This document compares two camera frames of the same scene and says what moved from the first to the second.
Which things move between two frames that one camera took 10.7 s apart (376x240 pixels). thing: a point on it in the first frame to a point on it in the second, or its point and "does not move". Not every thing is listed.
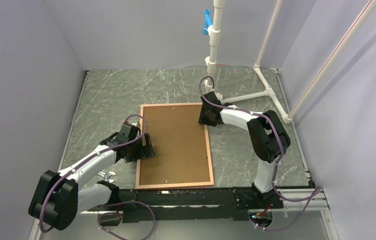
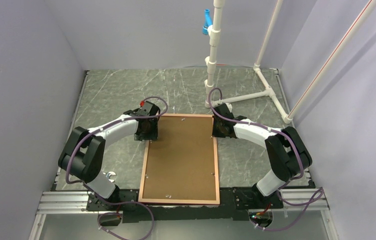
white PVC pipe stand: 211,62 does not move
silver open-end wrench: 106,175 does not move
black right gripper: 203,121 to 216,134
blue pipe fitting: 208,21 does not move
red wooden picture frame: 179,144 to 206,202
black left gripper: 146,150 to 152,135
